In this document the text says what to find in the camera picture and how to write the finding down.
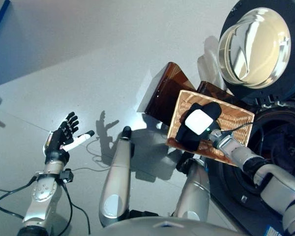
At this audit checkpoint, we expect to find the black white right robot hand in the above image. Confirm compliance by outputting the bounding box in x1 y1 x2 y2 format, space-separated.
178 103 222 138

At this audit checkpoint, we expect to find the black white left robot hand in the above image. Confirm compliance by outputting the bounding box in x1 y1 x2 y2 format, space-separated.
43 112 96 165

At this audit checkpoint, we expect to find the black cloth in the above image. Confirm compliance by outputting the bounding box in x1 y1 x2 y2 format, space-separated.
175 102 223 152

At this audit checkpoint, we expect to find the grey front-load washing machine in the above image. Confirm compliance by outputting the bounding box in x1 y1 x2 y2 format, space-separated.
206 97 295 236

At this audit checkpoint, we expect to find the round glass washing machine door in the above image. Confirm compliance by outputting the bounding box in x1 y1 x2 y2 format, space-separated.
197 0 295 101

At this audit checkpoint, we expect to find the rectangular wicker laundry basket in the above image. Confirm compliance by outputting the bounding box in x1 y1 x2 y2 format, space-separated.
166 89 255 168

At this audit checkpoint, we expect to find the brown transparent acrylic stool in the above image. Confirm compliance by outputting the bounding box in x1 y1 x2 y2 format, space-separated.
137 61 239 128

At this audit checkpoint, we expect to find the grey right robot leg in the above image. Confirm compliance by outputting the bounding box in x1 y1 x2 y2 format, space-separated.
172 152 211 222

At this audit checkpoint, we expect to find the grey robot leg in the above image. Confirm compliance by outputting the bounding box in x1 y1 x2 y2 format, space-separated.
172 152 211 222
98 125 136 228

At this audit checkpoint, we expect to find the grey left robot leg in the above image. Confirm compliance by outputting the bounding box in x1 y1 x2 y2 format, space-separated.
98 125 136 228

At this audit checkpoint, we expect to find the grey robot torso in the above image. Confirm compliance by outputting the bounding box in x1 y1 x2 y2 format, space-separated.
98 216 241 236

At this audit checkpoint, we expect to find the thin white floor cable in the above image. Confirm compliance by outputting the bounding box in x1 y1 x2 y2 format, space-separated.
71 136 114 173

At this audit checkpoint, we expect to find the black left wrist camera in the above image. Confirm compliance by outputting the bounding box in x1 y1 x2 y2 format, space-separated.
59 169 74 184

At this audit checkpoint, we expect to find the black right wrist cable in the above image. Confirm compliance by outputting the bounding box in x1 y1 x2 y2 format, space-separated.
221 121 255 135

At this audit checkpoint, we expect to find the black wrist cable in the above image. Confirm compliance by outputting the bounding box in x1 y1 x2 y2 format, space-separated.
221 121 255 135
0 176 91 236

